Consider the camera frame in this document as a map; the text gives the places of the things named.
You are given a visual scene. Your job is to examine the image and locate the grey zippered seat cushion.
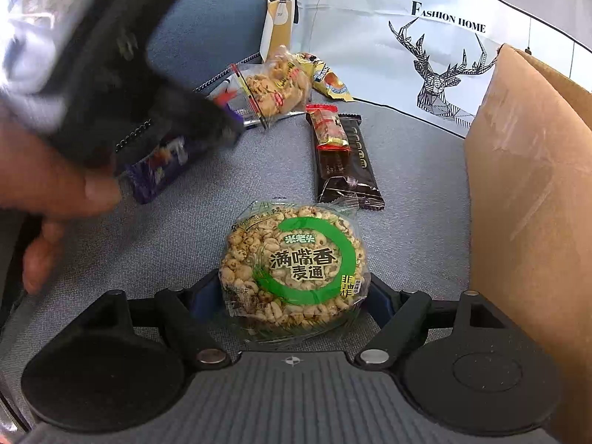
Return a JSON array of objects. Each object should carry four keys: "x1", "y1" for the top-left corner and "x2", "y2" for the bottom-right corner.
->
[{"x1": 0, "y1": 78, "x2": 472, "y2": 431}]

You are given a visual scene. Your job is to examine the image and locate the dark brown snack bar packet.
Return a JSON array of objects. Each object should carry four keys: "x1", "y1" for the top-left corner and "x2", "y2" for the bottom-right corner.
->
[{"x1": 316, "y1": 113, "x2": 386, "y2": 211}]

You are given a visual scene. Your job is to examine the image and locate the red snack packet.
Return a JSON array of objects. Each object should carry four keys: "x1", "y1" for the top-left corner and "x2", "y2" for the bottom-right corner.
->
[{"x1": 305, "y1": 104, "x2": 351, "y2": 152}]

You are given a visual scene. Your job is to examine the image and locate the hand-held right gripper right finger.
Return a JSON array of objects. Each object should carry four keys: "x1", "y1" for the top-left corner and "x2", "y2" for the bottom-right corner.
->
[{"x1": 355, "y1": 273, "x2": 482, "y2": 366}]

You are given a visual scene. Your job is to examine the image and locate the purple snack packet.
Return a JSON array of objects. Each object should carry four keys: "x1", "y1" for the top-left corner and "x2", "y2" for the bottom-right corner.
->
[{"x1": 125, "y1": 104, "x2": 243, "y2": 205}]

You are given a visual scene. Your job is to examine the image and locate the brown cardboard box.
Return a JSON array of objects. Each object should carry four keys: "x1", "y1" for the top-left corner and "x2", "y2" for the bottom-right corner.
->
[{"x1": 464, "y1": 44, "x2": 592, "y2": 435}]

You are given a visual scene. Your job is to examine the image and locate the clear bag of cookies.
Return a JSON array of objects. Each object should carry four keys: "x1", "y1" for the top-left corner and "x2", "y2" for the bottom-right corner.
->
[{"x1": 231, "y1": 45, "x2": 312, "y2": 130}]

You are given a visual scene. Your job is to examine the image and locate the yellow snack packet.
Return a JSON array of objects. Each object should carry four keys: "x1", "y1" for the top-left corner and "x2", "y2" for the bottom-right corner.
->
[{"x1": 296, "y1": 52, "x2": 354, "y2": 102}]

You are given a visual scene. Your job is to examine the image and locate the person's left hand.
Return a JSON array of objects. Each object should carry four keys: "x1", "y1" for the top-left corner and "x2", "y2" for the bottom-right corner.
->
[{"x1": 0, "y1": 104, "x2": 123, "y2": 294}]

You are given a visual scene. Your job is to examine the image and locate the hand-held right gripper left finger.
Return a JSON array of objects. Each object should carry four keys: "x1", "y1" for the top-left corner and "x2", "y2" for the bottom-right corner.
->
[{"x1": 108, "y1": 268, "x2": 229, "y2": 367}]

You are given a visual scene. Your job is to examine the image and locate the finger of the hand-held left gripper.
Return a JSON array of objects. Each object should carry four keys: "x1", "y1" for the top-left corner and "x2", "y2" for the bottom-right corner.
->
[{"x1": 152, "y1": 90, "x2": 245, "y2": 151}]

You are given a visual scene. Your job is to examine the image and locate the round puffed wheat snack packet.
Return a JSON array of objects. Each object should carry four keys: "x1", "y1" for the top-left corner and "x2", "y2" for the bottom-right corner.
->
[{"x1": 224, "y1": 200, "x2": 371, "y2": 339}]

